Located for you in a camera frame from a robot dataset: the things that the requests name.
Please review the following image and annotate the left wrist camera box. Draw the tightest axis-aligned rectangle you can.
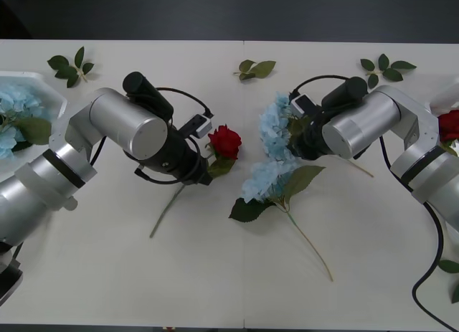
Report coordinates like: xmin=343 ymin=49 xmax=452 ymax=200
xmin=179 ymin=113 xmax=214 ymax=138

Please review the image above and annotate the loose twig of olive leaves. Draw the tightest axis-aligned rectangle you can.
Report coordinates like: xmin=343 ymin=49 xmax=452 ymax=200
xmin=233 ymin=59 xmax=277 ymax=82

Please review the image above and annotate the single loose green leaf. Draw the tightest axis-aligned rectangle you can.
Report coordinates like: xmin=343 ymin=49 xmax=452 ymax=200
xmin=436 ymin=259 xmax=459 ymax=275

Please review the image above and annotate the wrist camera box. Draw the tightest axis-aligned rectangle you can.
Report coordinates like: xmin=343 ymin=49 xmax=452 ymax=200
xmin=179 ymin=113 xmax=214 ymax=138
xmin=289 ymin=93 xmax=318 ymax=117

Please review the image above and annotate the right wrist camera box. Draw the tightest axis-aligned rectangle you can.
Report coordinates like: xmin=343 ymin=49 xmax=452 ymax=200
xmin=289 ymin=93 xmax=318 ymax=117

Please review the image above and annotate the loose twig of green leaves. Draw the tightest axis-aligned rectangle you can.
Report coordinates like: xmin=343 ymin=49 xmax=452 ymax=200
xmin=360 ymin=53 xmax=417 ymax=90
xmin=47 ymin=46 xmax=95 ymax=88

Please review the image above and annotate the small pale blue flower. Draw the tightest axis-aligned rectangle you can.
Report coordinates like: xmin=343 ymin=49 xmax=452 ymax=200
xmin=0 ymin=115 xmax=52 ymax=161

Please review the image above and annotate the shallow white box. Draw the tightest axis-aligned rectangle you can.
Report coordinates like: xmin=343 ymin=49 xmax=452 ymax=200
xmin=0 ymin=70 xmax=69 ymax=184
xmin=428 ymin=79 xmax=459 ymax=161

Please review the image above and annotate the red rose with green stem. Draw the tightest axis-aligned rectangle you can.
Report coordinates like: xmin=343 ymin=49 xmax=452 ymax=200
xmin=149 ymin=123 xmax=242 ymax=239

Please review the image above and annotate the red rose with thorny stem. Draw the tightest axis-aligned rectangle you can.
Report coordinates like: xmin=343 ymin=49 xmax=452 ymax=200
xmin=437 ymin=109 xmax=459 ymax=157

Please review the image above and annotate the large pale blue flower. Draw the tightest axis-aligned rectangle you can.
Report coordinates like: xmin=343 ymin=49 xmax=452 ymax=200
xmin=258 ymin=90 xmax=374 ymax=178

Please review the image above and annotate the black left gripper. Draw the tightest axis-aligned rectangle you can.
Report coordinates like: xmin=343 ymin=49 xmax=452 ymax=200
xmin=189 ymin=156 xmax=213 ymax=186

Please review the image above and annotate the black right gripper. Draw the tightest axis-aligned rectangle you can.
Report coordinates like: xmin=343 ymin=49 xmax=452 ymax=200
xmin=290 ymin=133 xmax=310 ymax=160

